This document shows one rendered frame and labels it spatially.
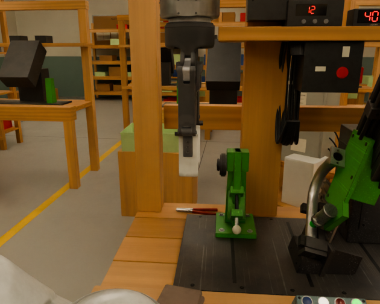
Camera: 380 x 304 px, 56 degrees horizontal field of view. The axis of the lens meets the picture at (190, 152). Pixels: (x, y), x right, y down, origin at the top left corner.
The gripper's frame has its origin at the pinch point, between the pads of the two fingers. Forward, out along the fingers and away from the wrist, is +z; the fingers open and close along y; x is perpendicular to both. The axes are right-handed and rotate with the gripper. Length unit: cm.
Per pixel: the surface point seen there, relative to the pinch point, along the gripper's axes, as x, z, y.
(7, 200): -207, 131, -258
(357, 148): 40, 8, -33
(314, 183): 33, 21, -43
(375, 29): 48, -22, -53
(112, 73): -308, 53, -982
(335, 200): 36, 22, -33
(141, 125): -23, 10, -65
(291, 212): 33, 44, -69
